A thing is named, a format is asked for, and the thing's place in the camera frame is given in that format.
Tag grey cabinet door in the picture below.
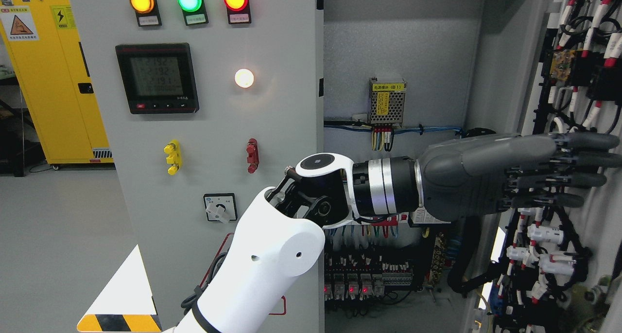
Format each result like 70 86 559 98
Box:
471 0 621 333
69 0 324 333

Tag metal mesh power supply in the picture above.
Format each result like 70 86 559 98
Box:
368 77 407 126

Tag white indicator lamp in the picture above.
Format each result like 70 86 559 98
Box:
235 69 255 88

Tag lower relay terminal row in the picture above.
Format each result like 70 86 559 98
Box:
324 245 428 304

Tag red electric danger sticker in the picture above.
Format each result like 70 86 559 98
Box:
197 232 287 316

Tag black digital power meter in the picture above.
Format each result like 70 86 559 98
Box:
115 42 200 115

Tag red indicator lamp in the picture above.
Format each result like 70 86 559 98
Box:
224 0 252 25

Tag green indicator lamp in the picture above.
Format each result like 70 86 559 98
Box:
177 0 209 26

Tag yellow indicator lamp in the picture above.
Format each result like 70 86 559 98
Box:
129 0 162 27

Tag yellow safety cabinet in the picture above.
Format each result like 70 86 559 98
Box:
1 0 113 166

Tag white rotary selector switch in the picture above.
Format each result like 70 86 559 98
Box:
203 192 239 224

